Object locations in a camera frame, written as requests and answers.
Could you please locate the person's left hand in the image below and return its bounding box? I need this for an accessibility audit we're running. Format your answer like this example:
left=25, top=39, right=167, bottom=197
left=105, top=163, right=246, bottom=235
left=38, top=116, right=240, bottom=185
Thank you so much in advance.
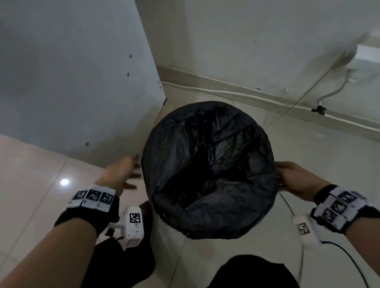
left=95, top=154, right=144, bottom=197

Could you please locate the person's right hand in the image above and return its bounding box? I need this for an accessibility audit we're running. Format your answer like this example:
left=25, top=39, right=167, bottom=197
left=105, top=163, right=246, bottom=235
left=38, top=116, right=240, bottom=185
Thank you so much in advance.
left=275, top=158, right=331, bottom=204

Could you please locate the trash bin with black bag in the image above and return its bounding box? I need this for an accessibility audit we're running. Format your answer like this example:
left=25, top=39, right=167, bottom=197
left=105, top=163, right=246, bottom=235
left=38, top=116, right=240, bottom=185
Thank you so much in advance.
left=138, top=97, right=283, bottom=245

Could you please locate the person's right forearm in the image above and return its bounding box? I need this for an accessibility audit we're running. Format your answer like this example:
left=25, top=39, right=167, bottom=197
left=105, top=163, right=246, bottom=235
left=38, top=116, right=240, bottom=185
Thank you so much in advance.
left=343, top=215, right=380, bottom=288

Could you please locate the person's left forearm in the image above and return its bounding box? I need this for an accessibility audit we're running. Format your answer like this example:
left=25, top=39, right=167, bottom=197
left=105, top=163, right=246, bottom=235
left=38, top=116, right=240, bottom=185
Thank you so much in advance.
left=0, top=215, right=102, bottom=288

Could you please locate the black wristband with marker tags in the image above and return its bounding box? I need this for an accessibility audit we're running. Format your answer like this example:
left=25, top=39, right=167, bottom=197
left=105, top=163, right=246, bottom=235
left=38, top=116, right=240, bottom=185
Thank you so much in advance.
left=52, top=182, right=122, bottom=238
left=309, top=181, right=380, bottom=237

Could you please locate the person's left leg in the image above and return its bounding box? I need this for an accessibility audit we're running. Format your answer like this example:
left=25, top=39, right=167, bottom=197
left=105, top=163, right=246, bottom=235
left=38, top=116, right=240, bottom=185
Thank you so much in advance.
left=68, top=201, right=158, bottom=288

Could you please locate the person's leg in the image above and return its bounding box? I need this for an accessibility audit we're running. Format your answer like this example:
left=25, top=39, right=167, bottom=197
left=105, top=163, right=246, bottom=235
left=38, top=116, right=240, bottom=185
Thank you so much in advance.
left=68, top=201, right=158, bottom=288
left=196, top=251, right=302, bottom=288

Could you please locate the white baseboard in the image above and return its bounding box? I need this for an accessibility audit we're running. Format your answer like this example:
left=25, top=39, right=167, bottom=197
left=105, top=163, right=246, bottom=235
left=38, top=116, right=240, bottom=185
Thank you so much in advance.
left=156, top=52, right=380, bottom=159

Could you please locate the person's right leg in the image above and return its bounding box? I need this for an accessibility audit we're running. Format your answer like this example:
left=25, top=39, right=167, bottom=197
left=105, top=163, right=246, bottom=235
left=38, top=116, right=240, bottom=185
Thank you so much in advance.
left=196, top=251, right=302, bottom=288

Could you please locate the white cabinet panel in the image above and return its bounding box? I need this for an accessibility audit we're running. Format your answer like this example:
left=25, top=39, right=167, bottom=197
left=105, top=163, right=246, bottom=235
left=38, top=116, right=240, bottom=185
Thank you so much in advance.
left=0, top=0, right=172, bottom=174

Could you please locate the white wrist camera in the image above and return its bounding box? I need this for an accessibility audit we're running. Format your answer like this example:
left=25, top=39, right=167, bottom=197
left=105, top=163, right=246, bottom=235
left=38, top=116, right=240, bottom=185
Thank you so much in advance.
left=106, top=205, right=145, bottom=251
left=292, top=213, right=326, bottom=251

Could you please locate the white floor cable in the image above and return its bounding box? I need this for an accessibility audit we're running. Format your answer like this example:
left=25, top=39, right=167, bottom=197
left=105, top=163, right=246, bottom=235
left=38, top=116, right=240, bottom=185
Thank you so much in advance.
left=278, top=189, right=307, bottom=285

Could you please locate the thin white cable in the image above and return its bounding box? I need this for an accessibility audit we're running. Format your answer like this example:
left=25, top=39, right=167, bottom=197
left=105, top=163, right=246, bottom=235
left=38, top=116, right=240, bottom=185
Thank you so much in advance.
left=261, top=52, right=353, bottom=129

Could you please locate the black camera cable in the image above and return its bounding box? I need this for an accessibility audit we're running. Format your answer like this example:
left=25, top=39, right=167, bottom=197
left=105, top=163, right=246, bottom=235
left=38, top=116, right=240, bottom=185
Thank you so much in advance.
left=323, top=238, right=370, bottom=288

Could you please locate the white cable with black plug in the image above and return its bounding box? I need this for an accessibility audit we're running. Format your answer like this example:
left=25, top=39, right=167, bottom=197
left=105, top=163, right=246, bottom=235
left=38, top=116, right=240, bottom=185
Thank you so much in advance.
left=309, top=68, right=359, bottom=115

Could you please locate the white wall box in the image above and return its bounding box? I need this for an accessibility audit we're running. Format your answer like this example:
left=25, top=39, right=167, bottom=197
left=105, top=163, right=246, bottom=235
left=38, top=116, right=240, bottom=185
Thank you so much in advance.
left=343, top=32, right=380, bottom=73

